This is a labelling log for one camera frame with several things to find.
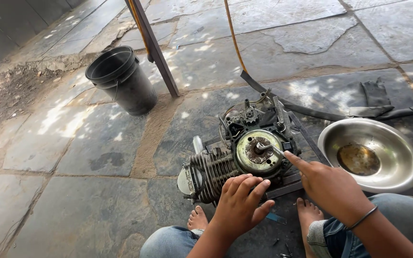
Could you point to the metal angle frame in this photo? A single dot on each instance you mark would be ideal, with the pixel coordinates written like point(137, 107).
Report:
point(308, 139)

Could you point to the folded black rubber piece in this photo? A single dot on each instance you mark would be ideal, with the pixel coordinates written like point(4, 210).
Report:
point(375, 96)

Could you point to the bent steel socket wrench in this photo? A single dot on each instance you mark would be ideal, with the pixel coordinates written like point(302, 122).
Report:
point(269, 147)

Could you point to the person's left foot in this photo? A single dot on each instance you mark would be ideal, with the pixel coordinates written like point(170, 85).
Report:
point(197, 218)

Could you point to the person's left hand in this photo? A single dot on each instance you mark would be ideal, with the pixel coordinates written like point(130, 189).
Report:
point(237, 211)

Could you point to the black plastic bucket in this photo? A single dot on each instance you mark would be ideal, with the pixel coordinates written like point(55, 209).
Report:
point(127, 86)

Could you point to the small loose metal bolts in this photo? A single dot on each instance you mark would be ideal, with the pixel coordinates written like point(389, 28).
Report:
point(286, 252)

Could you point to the person's right hand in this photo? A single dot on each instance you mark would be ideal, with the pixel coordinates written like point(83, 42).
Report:
point(330, 186)

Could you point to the black rubber tube strip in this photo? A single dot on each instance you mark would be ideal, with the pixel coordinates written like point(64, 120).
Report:
point(314, 113)

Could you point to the person's right foot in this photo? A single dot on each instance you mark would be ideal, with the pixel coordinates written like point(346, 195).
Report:
point(308, 215)

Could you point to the person's left jeans leg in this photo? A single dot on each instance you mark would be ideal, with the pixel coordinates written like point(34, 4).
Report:
point(170, 243)

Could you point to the person's foot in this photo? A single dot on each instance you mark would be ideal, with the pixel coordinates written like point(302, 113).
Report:
point(308, 215)
point(197, 218)

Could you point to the steel bowl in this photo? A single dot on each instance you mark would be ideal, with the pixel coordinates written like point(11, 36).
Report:
point(389, 150)

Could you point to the slanted metal pole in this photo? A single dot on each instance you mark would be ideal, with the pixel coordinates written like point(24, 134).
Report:
point(156, 50)

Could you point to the person's jeans leg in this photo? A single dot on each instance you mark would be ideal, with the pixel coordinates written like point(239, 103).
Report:
point(407, 218)
point(170, 243)

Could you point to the small blue flat piece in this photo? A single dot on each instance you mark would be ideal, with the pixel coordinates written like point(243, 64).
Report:
point(276, 218)

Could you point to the greasy motorcycle engine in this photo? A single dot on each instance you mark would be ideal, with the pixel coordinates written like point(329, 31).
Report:
point(221, 168)

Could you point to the person's right jeans leg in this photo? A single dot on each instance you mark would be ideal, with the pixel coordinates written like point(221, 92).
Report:
point(407, 218)

